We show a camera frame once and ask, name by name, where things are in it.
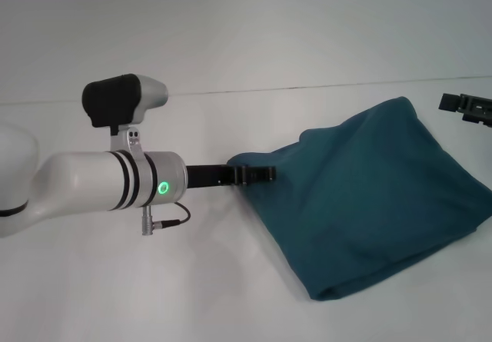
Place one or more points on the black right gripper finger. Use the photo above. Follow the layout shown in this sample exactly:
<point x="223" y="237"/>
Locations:
<point x="467" y="105"/>

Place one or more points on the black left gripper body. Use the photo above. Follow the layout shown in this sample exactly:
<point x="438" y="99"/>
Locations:
<point x="209" y="176"/>

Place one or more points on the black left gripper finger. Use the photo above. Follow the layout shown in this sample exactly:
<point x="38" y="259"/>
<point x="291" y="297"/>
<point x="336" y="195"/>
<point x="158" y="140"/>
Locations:
<point x="253" y="173"/>

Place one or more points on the teal t-shirt with pink print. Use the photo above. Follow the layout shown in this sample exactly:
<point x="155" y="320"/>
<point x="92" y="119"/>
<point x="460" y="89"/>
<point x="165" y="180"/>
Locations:
<point x="365" y="203"/>

